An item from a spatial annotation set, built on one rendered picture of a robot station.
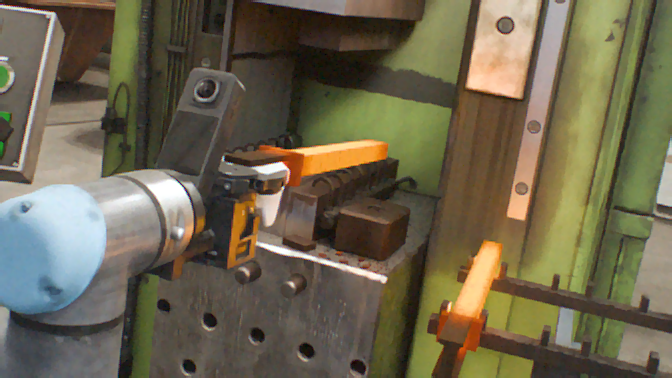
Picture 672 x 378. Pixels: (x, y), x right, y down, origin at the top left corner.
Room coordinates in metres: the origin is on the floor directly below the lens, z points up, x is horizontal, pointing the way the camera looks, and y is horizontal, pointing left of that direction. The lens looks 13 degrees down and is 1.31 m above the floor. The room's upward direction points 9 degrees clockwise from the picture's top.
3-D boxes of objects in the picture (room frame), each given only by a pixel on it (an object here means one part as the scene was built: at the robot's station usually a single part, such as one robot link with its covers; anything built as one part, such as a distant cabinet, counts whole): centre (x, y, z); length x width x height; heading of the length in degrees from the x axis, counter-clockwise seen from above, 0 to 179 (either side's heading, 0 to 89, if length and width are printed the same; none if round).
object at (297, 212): (1.46, 0.06, 0.96); 0.42 x 0.20 x 0.09; 160
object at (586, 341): (0.98, -0.31, 0.96); 0.23 x 0.06 x 0.02; 164
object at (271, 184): (0.72, 0.08, 1.13); 0.09 x 0.05 x 0.02; 158
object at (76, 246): (0.52, 0.17, 1.12); 0.11 x 0.08 x 0.09; 161
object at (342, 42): (1.49, 0.02, 1.24); 0.30 x 0.07 x 0.06; 160
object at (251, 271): (1.18, 0.12, 0.87); 0.04 x 0.03 x 0.03; 160
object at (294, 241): (1.20, 0.05, 0.92); 0.04 x 0.03 x 0.01; 56
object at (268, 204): (0.76, 0.07, 1.11); 0.09 x 0.03 x 0.06; 158
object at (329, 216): (1.39, -0.04, 0.95); 0.34 x 0.03 x 0.03; 160
